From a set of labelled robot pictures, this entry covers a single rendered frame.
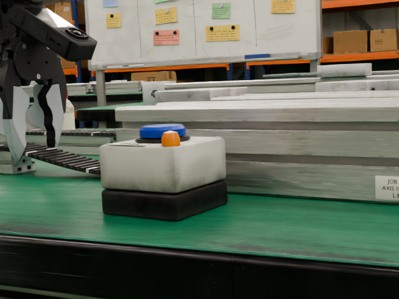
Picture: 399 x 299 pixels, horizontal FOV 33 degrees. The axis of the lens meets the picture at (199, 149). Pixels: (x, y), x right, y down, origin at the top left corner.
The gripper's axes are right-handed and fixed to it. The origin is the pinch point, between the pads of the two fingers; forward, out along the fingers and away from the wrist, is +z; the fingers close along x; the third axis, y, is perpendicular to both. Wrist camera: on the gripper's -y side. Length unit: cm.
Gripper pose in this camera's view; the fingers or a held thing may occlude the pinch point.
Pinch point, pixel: (38, 148)
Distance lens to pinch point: 88.1
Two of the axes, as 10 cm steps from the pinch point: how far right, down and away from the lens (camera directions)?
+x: -5.4, 1.2, -8.3
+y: -8.4, -0.2, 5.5
